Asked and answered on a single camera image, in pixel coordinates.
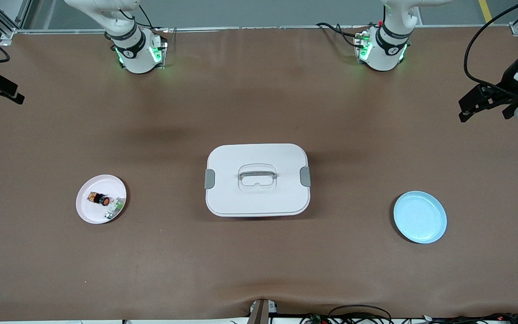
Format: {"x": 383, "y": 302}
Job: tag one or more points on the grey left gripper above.
{"x": 507, "y": 81}

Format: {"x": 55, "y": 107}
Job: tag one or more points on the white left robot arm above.
{"x": 385, "y": 58}

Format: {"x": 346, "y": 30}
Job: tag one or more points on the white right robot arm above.
{"x": 135, "y": 58}

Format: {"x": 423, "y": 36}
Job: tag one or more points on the grey box latch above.
{"x": 209, "y": 179}
{"x": 305, "y": 176}

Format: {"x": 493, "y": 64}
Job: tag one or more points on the white lidded storage box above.
{"x": 241, "y": 198}

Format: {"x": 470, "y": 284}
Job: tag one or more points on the light blue round plate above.
{"x": 420, "y": 218}

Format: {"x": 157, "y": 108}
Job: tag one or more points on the pink round plate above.
{"x": 89, "y": 213}

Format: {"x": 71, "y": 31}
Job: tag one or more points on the brown table cover mat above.
{"x": 259, "y": 90}

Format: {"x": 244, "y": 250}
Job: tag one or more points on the green push button switch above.
{"x": 115, "y": 207}

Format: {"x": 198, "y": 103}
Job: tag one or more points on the aluminium table edge rail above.
{"x": 263, "y": 28}

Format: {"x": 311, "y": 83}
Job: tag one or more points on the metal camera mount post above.
{"x": 261, "y": 312}

